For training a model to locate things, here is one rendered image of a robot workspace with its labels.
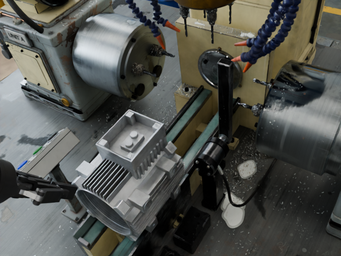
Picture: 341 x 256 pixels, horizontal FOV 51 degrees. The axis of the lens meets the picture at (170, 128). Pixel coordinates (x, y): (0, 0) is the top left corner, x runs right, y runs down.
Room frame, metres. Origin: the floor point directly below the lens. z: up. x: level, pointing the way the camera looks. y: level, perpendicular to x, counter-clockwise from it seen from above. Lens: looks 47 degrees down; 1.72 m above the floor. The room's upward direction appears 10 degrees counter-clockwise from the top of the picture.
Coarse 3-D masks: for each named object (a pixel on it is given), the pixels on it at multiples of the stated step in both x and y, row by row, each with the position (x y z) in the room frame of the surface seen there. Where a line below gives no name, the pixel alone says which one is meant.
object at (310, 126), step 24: (288, 72) 0.63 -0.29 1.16; (312, 72) 0.61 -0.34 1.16; (336, 72) 0.61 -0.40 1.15; (288, 96) 0.57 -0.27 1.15; (312, 96) 0.55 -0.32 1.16; (336, 96) 0.53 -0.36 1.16; (264, 120) 0.55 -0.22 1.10; (288, 120) 0.53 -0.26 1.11; (312, 120) 0.50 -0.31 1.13; (336, 120) 0.48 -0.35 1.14; (264, 144) 0.53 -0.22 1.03; (288, 144) 0.50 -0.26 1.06; (312, 144) 0.47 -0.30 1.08; (336, 144) 0.46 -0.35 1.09; (312, 168) 0.46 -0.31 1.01; (336, 168) 0.44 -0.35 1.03
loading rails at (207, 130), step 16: (192, 96) 0.86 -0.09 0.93; (208, 96) 0.86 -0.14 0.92; (192, 112) 0.79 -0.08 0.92; (208, 112) 0.85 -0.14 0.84; (176, 128) 0.74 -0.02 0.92; (192, 128) 0.77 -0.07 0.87; (208, 128) 0.72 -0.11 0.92; (176, 144) 0.70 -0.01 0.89; (192, 160) 0.60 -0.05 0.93; (192, 176) 0.58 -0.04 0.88; (192, 192) 0.57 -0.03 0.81; (176, 208) 0.50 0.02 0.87; (96, 224) 0.46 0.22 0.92; (160, 224) 0.44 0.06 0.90; (176, 224) 0.48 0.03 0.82; (80, 240) 0.42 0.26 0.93; (96, 240) 0.42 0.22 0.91; (112, 240) 0.45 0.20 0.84; (128, 240) 0.40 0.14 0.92; (144, 240) 0.39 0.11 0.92; (160, 240) 0.43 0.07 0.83
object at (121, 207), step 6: (168, 144) 0.53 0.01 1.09; (168, 150) 0.52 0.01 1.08; (174, 150) 0.52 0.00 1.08; (78, 180) 0.48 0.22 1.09; (78, 186) 0.46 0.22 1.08; (120, 204) 0.40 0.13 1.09; (126, 204) 0.40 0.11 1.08; (120, 210) 0.39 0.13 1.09; (126, 210) 0.39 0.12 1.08; (132, 240) 0.39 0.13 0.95
